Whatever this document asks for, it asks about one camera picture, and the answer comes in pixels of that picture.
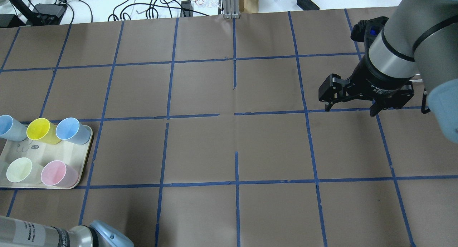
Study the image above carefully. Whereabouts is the beige serving tray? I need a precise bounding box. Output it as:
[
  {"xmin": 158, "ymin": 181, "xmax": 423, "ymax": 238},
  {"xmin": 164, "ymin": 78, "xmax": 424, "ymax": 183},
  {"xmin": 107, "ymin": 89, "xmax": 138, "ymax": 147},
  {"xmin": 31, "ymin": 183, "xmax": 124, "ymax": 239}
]
[{"xmin": 0, "ymin": 139, "xmax": 91, "ymax": 189}]

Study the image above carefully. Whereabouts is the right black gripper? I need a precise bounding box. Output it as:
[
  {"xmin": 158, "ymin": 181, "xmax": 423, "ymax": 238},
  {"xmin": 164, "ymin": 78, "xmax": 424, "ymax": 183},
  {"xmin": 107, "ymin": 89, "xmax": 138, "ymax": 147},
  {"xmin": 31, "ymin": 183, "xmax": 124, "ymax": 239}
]
[{"xmin": 318, "ymin": 54, "xmax": 414, "ymax": 117}]

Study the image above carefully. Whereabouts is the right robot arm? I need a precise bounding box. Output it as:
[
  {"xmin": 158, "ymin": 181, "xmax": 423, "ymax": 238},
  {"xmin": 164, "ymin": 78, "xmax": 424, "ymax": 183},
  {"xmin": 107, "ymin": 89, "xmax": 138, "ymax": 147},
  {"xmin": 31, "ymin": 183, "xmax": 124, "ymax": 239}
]
[{"xmin": 318, "ymin": 0, "xmax": 458, "ymax": 143}]

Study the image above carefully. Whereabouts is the aluminium frame post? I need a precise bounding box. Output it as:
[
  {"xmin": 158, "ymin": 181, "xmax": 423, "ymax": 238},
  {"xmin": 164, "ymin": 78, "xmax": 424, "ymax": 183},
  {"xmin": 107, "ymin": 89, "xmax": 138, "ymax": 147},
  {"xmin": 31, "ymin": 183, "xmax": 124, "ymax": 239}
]
[{"xmin": 221, "ymin": 0, "xmax": 239, "ymax": 19}]

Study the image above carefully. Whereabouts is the pale green plastic cup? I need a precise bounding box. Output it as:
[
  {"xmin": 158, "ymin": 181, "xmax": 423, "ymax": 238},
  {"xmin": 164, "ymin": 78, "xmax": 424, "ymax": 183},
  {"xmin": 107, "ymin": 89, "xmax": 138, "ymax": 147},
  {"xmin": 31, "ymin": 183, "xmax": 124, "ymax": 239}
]
[{"xmin": 6, "ymin": 157, "xmax": 44, "ymax": 184}]

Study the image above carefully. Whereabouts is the yellow plastic cup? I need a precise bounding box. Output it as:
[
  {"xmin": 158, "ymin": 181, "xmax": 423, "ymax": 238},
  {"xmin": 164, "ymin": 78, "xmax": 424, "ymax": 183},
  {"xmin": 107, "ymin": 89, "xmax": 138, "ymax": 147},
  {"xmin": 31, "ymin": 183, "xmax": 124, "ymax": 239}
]
[{"xmin": 26, "ymin": 117, "xmax": 61, "ymax": 145}]

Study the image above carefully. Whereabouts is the pink plastic cup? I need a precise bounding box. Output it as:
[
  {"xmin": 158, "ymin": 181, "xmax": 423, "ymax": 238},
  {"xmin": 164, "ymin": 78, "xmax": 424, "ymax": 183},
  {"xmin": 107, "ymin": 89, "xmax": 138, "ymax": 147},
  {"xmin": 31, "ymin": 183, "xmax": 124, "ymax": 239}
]
[{"xmin": 40, "ymin": 160, "xmax": 79, "ymax": 187}]

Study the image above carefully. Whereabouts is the light blue plastic cup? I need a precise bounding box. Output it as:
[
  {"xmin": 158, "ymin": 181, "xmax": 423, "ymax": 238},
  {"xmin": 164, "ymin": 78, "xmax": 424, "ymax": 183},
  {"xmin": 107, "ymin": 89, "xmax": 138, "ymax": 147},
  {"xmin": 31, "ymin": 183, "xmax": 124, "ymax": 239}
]
[{"xmin": 0, "ymin": 115, "xmax": 27, "ymax": 142}]

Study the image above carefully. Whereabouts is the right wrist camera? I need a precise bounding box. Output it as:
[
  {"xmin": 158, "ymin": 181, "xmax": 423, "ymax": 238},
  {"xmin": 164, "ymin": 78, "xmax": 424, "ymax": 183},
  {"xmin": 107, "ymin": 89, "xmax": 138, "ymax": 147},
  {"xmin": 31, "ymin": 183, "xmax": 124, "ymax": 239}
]
[{"xmin": 350, "ymin": 16, "xmax": 388, "ymax": 50}]

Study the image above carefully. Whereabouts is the black power adapter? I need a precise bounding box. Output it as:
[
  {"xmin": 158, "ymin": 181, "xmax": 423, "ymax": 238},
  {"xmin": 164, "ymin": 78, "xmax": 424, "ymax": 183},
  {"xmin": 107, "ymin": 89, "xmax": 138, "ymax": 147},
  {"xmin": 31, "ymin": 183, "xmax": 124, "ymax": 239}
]
[{"xmin": 296, "ymin": 0, "xmax": 320, "ymax": 11}]

